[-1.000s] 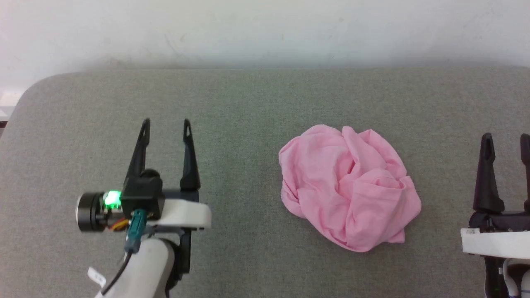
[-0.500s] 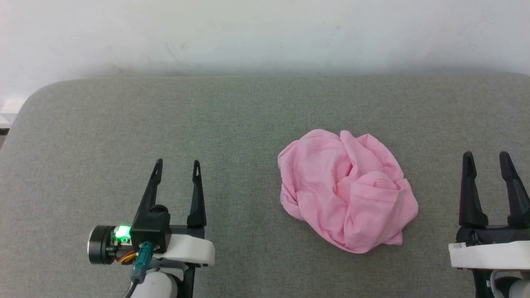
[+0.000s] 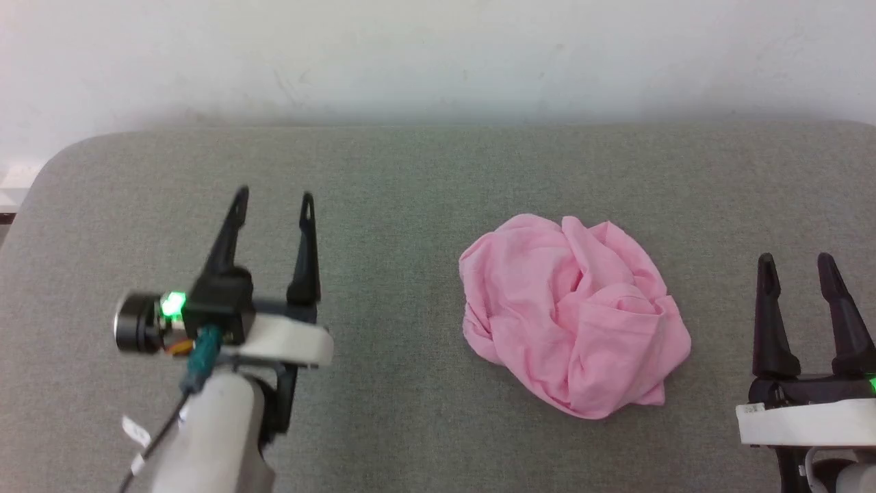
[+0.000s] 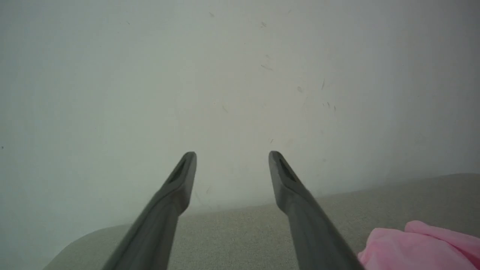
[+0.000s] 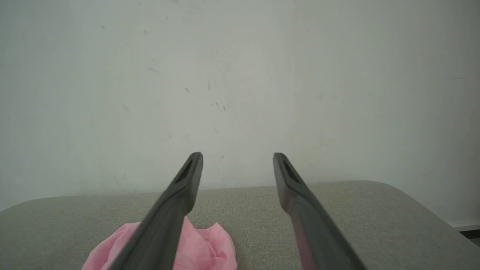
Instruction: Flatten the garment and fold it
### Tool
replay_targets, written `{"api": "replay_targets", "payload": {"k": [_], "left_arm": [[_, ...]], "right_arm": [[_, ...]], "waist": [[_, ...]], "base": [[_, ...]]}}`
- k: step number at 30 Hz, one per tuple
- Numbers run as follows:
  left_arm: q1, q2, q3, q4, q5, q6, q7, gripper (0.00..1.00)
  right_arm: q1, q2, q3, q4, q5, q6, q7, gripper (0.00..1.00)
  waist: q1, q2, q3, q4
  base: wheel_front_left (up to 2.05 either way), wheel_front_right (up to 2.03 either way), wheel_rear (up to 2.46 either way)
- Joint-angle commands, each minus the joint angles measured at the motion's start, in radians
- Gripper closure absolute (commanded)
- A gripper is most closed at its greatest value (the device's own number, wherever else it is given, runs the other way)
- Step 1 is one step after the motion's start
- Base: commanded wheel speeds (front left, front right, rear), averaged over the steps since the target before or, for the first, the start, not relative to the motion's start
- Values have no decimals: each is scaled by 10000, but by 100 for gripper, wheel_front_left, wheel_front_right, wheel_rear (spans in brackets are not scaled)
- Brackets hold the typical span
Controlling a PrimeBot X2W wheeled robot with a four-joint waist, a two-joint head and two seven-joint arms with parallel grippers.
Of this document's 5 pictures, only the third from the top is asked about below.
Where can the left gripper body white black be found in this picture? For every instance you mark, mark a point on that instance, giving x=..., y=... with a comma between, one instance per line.
x=294, y=339

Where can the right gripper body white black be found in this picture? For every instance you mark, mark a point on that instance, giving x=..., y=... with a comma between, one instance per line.
x=807, y=418

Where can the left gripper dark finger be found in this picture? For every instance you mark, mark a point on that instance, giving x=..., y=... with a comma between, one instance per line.
x=306, y=260
x=231, y=233

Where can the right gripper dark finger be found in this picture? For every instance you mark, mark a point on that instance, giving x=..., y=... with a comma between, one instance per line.
x=845, y=322
x=772, y=329

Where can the pink garment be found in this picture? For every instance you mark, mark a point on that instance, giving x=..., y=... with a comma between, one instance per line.
x=575, y=315

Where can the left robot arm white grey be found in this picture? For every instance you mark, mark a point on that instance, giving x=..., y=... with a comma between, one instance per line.
x=212, y=438

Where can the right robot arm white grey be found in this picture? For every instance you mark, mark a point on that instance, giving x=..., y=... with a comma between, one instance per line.
x=845, y=476

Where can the grey fabric sofa cushion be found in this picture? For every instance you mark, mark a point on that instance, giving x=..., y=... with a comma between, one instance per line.
x=410, y=274

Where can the white skirting block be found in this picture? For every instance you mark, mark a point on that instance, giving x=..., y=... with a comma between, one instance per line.
x=15, y=185

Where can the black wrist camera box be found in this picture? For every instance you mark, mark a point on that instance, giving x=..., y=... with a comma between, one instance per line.
x=219, y=301

